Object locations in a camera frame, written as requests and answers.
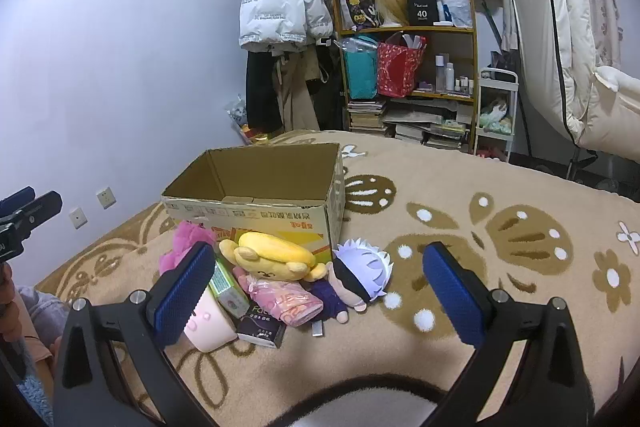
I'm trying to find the black hanging garment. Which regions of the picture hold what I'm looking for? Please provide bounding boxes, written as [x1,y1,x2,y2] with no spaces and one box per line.
[245,47,286,132]

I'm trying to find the person's grey fleece clothing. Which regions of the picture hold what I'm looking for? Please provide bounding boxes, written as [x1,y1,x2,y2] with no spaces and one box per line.
[15,286,68,427]

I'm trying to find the white padded chair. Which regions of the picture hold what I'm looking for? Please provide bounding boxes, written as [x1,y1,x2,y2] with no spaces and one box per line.
[507,0,640,152]

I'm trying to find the small black box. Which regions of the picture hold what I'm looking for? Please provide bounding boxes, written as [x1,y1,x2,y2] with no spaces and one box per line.
[235,302,288,350]

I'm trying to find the beige hanging garment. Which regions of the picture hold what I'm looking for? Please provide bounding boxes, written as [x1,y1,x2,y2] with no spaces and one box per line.
[272,49,322,132]

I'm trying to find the yellow plush dog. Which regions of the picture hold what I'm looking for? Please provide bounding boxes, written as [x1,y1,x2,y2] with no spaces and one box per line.
[218,231,328,283]

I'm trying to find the white trolley cart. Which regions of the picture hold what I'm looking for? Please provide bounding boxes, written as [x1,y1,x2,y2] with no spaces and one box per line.
[472,68,518,160]

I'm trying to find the plush cat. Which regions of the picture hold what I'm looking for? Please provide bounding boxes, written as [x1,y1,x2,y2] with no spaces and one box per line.
[480,99,513,130]

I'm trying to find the green packet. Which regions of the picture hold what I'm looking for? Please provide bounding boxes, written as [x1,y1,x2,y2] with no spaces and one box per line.
[207,257,251,319]

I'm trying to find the red patterned bag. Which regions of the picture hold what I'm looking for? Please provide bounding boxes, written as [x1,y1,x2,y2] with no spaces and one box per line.
[377,32,428,98]

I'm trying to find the blonde wig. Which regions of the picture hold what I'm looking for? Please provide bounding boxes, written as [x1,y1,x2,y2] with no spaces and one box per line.
[370,0,411,28]

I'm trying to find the black labelled box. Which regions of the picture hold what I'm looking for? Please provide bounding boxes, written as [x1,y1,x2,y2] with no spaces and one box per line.
[406,0,440,26]

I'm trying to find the brown cardboard box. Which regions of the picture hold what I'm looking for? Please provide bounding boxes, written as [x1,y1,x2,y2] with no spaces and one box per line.
[161,143,346,265]

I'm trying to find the teal bag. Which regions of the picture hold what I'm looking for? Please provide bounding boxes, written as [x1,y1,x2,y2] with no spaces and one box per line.
[342,36,380,100]

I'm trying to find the magenta plush toy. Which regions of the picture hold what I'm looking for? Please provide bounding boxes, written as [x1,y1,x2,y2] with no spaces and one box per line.
[159,221,217,273]

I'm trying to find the wooden shelf unit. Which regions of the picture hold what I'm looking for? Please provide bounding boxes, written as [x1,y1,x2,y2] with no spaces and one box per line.
[332,0,478,152]

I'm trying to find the yellow red packets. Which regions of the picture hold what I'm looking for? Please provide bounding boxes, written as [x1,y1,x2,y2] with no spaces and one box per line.
[240,124,273,145]

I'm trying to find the stack of books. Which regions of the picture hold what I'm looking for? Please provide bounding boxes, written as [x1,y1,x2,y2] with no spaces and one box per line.
[347,99,473,152]

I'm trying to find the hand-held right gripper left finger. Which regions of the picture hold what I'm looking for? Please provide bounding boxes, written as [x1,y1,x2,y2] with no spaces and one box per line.
[52,241,217,427]

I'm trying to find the pale pink white plush toy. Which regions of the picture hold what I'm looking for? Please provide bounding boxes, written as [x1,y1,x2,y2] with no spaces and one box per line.
[182,289,239,354]

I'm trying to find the white-haired plush doll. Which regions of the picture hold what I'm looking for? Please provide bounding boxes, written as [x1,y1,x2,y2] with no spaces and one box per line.
[305,238,395,325]

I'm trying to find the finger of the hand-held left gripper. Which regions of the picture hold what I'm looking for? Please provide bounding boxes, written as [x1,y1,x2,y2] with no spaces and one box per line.
[0,187,37,220]
[10,191,63,240]

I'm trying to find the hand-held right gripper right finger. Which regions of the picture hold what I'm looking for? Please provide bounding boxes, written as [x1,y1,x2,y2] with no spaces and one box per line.
[422,242,596,427]

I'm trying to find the pink plastic packet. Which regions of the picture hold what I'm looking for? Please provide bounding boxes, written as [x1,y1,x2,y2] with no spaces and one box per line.
[232,267,325,327]

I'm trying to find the clear plastic bag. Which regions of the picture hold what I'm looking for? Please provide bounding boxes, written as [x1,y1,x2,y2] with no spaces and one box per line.
[225,96,248,128]

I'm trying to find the row of cosmetic bottles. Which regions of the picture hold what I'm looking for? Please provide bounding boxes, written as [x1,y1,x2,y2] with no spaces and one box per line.
[434,53,475,96]

